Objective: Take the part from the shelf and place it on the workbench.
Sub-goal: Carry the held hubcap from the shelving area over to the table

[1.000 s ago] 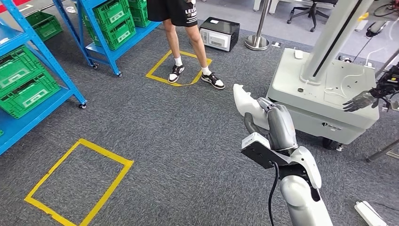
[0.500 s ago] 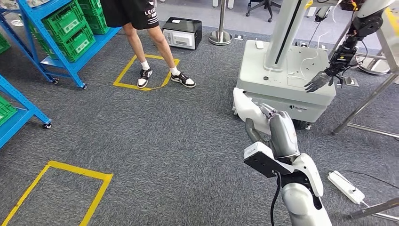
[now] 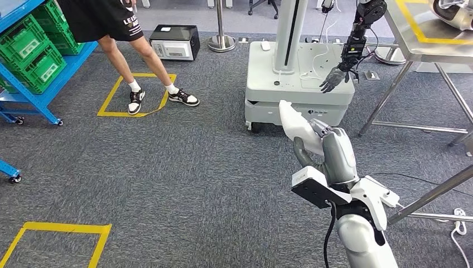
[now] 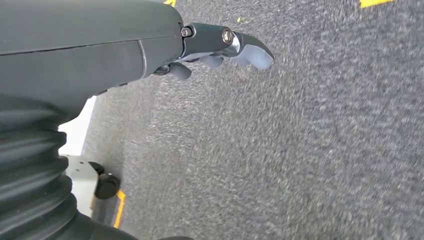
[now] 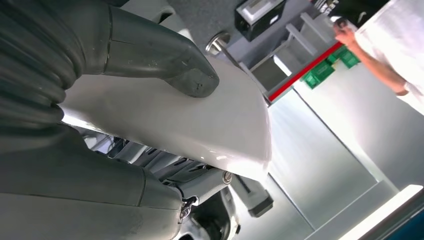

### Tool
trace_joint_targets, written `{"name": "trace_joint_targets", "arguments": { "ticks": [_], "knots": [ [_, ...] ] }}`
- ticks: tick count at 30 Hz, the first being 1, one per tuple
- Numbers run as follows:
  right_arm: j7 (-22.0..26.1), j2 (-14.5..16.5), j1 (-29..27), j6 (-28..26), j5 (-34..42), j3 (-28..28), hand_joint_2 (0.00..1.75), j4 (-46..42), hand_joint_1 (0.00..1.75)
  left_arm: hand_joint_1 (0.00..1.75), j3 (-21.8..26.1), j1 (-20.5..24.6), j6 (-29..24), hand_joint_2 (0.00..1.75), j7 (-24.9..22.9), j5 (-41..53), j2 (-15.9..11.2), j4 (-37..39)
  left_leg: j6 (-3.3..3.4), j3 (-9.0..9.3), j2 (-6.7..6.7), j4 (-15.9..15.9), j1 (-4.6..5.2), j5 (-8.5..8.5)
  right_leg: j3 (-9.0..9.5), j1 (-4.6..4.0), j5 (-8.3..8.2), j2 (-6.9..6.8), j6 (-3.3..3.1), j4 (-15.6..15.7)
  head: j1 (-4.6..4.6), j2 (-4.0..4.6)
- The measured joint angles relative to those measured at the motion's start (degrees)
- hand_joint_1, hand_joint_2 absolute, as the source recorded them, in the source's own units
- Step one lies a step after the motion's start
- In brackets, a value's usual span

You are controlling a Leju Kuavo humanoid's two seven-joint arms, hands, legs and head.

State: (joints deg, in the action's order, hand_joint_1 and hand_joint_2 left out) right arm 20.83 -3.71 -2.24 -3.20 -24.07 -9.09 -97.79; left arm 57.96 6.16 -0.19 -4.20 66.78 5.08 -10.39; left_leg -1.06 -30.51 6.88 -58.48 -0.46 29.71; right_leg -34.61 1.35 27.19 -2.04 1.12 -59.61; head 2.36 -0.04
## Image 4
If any black caster wheel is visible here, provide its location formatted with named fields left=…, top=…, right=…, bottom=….
left=88, top=161, right=121, bottom=200

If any white cart frame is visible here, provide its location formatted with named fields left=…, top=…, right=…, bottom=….
left=57, top=96, right=100, bottom=218

